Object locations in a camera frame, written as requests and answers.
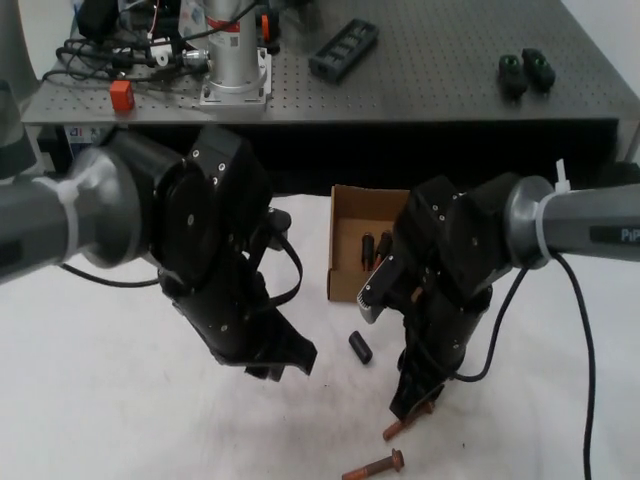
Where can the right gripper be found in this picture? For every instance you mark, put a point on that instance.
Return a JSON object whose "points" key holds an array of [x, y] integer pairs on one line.
{"points": [[440, 330]]}

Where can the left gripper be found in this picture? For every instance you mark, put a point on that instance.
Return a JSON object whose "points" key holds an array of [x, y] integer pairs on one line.
{"points": [[235, 315]]}

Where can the copper bolt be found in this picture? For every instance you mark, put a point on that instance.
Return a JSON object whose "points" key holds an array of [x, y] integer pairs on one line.
{"points": [[394, 430], [375, 462]]}

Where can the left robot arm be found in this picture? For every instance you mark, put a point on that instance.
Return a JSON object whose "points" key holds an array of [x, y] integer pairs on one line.
{"points": [[115, 200]]}

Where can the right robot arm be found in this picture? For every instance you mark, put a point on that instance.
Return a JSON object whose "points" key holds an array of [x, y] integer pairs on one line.
{"points": [[565, 225]]}

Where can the cardboard box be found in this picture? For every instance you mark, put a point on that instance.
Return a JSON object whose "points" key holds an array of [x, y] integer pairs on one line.
{"points": [[345, 225]]}

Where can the orange-red small box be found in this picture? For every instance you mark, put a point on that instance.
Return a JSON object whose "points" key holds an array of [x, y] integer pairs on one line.
{"points": [[122, 96]]}

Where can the metal bench with holes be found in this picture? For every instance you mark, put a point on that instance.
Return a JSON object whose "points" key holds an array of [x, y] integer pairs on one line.
{"points": [[425, 75]]}

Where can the black block with green lens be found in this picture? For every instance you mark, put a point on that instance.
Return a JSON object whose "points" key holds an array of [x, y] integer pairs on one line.
{"points": [[539, 67], [512, 75]]}

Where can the black slotted holder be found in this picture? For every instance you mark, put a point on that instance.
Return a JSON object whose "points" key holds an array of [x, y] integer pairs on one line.
{"points": [[344, 47]]}

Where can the orange knob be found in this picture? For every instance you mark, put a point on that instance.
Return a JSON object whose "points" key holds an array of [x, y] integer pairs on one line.
{"points": [[265, 26]]}

